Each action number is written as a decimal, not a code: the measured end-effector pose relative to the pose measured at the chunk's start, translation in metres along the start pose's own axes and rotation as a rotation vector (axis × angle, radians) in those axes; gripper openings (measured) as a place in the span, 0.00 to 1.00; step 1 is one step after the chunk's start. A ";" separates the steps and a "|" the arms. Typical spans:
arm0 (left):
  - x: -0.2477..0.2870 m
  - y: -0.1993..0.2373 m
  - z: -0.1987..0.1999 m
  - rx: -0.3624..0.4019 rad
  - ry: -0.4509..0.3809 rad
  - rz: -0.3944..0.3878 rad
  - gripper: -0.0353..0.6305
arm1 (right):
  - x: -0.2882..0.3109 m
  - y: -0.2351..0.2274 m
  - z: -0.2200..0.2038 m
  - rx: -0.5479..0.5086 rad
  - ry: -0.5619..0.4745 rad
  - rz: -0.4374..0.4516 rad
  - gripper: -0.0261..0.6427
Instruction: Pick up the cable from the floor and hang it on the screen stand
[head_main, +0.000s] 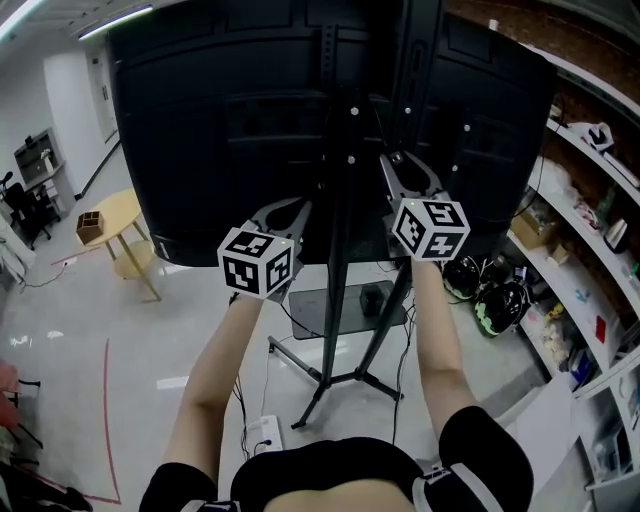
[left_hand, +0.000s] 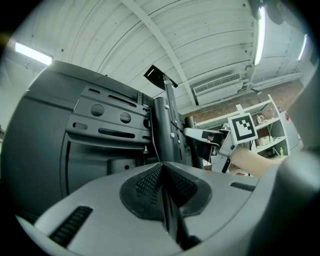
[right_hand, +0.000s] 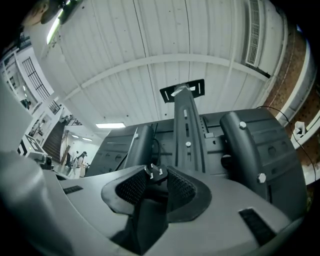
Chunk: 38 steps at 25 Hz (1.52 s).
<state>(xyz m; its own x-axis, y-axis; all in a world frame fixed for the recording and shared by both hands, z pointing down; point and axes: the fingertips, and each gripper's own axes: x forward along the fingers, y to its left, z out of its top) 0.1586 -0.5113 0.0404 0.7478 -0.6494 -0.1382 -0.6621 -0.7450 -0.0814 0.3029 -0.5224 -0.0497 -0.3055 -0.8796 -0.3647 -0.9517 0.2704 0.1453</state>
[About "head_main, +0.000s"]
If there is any person's right forearm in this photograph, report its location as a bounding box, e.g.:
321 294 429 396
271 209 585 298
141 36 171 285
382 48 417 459
409 258 476 436

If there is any person's chest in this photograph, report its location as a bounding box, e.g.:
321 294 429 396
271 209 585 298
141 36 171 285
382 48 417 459
234 474 426 512

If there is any blue box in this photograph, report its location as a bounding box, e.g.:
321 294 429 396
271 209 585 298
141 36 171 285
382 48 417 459
569 349 594 386

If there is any black wheeled TV stand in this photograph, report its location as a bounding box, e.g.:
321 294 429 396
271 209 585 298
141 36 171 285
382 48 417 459
267 22 416 432

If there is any brown wooden organiser box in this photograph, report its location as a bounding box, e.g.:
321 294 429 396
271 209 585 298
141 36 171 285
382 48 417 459
75 210 105 246

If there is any small black box device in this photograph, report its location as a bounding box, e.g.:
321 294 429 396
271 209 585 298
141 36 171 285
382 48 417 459
359 284 395 318

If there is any black adapter cable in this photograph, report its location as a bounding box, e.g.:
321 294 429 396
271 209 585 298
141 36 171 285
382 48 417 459
230 369 269 459

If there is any grey shoulder strap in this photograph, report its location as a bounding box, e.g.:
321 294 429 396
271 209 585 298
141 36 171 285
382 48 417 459
412 462 501 512
179 497 241 512

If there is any black flat-screen TV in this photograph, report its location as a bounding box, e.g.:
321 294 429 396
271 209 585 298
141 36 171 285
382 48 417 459
104 0 559 269

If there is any round wooden table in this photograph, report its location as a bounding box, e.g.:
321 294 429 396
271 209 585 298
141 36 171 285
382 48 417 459
77 188 164 304

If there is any long white power strip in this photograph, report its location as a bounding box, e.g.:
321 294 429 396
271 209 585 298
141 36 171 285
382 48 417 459
248 414 285 455

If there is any dark grey stand shelf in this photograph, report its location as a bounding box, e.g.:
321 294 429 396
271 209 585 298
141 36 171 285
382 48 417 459
288 279 409 336

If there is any white black cloth item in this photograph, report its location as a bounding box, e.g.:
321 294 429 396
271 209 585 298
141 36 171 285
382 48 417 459
569 121 615 154

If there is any person's left forearm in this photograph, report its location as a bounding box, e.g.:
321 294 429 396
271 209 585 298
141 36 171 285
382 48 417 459
162 294 264 481

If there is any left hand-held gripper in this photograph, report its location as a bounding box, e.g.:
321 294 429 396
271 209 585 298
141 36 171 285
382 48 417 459
217 196 314 301

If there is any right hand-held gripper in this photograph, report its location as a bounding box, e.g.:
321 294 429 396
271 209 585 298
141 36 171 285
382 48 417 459
379 152 471 261

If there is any brown cardboard box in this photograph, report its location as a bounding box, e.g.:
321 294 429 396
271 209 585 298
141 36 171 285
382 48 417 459
509 207 555 250

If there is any red floor tape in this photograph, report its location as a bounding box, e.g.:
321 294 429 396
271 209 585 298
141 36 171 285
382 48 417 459
29 338 122 506

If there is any grey shelf cabinet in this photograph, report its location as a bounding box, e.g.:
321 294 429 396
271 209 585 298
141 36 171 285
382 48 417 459
13 127 76 214

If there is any black office chair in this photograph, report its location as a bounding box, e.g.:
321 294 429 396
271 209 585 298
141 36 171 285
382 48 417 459
0 172 61 251

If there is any black green helmet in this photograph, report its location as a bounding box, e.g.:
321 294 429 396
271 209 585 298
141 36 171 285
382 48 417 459
442 255 481 301
474 282 529 339

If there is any white shelving unit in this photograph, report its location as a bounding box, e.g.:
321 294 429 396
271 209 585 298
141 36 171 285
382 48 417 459
504 64 640 512

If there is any person's black shirt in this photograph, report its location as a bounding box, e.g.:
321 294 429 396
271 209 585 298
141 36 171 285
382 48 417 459
139 405 535 512

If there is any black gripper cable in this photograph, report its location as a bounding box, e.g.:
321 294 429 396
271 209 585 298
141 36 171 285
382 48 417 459
391 292 417 446

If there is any linear ceiling light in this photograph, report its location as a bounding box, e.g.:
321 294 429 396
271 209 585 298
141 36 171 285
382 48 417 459
77 4 154 40
0 0 49 41

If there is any black metal chair frame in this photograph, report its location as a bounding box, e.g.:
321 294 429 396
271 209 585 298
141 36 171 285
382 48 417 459
0 377 44 451

